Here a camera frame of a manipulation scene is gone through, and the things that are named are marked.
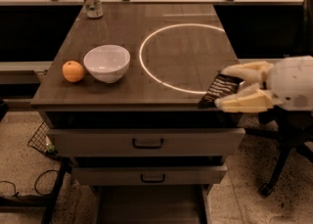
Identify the bottom open drawer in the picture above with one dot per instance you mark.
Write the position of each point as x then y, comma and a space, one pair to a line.
169, 204

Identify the black wire basket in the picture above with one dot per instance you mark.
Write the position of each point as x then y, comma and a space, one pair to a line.
41, 143

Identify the black table leg frame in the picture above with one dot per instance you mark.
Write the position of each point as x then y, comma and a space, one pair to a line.
47, 201

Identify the grey drawer cabinet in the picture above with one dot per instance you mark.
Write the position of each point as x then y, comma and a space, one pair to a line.
175, 53

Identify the grey drawer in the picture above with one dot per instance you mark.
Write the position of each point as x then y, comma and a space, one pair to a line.
146, 142
135, 176

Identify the black office chair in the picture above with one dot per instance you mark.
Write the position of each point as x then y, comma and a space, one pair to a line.
294, 128

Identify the orange fruit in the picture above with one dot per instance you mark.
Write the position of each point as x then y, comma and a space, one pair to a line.
73, 71

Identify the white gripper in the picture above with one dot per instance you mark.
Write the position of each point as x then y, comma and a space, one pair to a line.
290, 82

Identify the black rxbar chocolate bar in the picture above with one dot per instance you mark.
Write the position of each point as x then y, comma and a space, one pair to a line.
222, 86

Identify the middle grey drawer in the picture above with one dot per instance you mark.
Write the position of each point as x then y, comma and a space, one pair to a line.
135, 176

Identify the top grey drawer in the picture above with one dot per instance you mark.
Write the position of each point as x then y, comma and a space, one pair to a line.
146, 142

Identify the white bowl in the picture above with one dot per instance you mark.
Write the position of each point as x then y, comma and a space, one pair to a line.
107, 63

